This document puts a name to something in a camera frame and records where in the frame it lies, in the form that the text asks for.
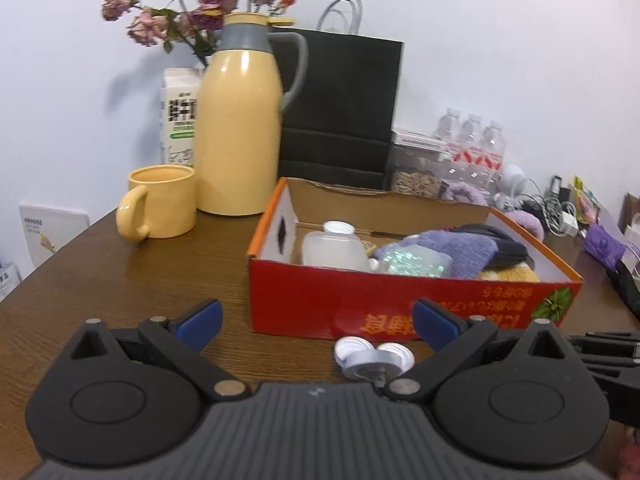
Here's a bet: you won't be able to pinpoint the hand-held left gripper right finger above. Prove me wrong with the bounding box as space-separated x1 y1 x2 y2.
385 297 568 403

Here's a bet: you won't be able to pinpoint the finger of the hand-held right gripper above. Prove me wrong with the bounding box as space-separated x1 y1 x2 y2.
566 331 640 362

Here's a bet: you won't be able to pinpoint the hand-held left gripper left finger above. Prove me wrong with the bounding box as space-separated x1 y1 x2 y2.
70 298 251 402

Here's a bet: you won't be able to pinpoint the iridescent plastic bag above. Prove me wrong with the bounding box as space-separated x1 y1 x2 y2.
385 245 453 279

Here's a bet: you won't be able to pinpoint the purple woven cloth pouch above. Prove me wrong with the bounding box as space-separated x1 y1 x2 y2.
374 230 500 281

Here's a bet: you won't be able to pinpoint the red cardboard box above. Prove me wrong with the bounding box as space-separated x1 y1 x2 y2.
246 176 586 343

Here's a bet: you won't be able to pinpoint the dark blue zip pouch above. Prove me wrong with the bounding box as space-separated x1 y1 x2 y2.
452 223 531 267

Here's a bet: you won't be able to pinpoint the translucent plastic container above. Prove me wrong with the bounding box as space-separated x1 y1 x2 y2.
301 221 376 272

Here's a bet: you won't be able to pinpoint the purple plastic bag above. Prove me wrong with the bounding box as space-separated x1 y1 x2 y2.
582 222 628 271

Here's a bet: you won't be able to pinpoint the yellow mug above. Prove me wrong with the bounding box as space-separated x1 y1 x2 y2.
116 164 197 242

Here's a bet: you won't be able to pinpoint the purple fluffy headband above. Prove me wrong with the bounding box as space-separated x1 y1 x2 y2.
440 181 488 206
505 210 548 241

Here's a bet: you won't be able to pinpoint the colourful snack packets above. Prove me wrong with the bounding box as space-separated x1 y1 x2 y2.
572 176 601 226

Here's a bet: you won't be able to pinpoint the clear nut container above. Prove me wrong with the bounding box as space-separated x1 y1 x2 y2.
390 142 448 196

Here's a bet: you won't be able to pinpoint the small white fan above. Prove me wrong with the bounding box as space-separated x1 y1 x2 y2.
492 164 528 208

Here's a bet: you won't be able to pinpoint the white booklet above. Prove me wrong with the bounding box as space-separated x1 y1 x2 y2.
19 202 91 268

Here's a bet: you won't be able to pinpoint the white flat box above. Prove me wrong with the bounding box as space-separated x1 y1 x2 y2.
391 128 448 151

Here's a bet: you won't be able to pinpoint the yellow thermos jug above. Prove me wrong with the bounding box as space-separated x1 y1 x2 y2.
193 11 309 217

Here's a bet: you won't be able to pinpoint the white milk carton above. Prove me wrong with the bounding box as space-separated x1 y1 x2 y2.
159 67 203 167

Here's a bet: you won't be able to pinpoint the black paper bag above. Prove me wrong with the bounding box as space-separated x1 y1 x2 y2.
270 0 406 193

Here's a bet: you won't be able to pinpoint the dried rose bouquet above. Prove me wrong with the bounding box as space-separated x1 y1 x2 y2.
101 0 297 67

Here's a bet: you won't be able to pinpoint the tangle of cables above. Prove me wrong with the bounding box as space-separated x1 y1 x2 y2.
520 180 581 238

